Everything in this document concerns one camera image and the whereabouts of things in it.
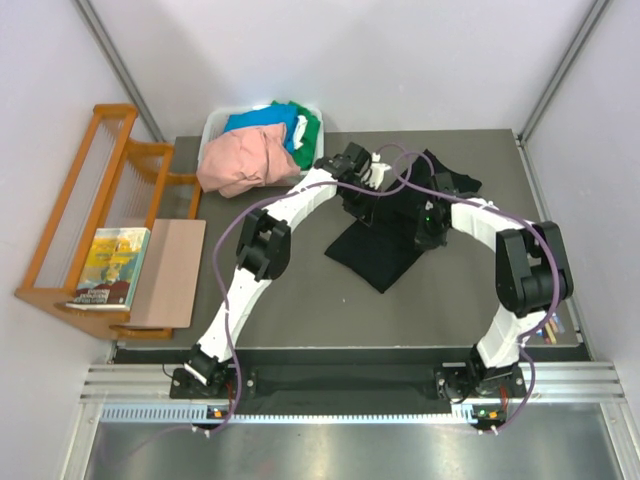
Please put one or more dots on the pack of markers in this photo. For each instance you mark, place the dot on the pack of markers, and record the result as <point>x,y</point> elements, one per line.
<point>551,331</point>

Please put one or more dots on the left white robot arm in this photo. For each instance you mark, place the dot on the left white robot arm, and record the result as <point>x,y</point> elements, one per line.
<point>263,251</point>

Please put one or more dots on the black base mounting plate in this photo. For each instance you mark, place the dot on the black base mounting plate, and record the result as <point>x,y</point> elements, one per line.
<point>341,381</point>

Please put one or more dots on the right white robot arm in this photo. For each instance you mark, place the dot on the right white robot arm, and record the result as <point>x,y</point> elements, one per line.
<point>532,275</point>

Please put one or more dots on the yellow book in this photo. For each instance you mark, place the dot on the yellow book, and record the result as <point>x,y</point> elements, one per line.
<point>111,271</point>

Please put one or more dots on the white slotted cable duct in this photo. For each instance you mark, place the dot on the white slotted cable duct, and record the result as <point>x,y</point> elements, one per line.
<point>210,414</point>

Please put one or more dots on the orange wooden rack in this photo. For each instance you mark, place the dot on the orange wooden rack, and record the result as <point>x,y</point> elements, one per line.
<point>113,181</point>

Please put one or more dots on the green t-shirt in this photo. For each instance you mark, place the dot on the green t-shirt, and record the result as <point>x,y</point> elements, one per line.
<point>302,129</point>

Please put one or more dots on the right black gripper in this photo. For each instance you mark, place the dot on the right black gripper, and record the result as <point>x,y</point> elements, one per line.
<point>423,240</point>

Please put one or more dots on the black t-shirt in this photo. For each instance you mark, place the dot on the black t-shirt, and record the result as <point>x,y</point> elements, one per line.
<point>382,253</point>

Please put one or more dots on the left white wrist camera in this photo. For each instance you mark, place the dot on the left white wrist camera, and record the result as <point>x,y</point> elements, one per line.
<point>374,174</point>

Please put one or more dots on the blue t-shirt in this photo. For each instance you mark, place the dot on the blue t-shirt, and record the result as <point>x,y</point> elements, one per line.
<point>272,114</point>

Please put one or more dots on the pink t-shirt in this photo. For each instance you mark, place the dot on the pink t-shirt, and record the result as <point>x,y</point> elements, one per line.
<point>245,158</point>

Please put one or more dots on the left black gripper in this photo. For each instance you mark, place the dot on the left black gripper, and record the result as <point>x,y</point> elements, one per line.
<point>358,206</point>

